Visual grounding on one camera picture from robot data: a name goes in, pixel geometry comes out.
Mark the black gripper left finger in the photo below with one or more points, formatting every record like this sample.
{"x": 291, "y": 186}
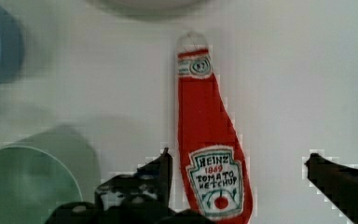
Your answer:
{"x": 149, "y": 187}

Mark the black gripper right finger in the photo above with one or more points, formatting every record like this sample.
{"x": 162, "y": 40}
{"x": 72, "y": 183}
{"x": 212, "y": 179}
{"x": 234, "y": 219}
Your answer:
{"x": 338, "y": 183}

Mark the red felt ketchup bottle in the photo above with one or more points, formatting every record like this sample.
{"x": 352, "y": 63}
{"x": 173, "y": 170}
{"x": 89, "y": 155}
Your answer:
{"x": 212, "y": 163}

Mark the green mug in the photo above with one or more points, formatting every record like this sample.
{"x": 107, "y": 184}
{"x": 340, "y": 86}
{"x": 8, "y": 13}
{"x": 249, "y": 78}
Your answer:
{"x": 43, "y": 171}

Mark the pink round plate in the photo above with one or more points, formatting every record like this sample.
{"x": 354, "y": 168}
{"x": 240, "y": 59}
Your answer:
{"x": 145, "y": 7}

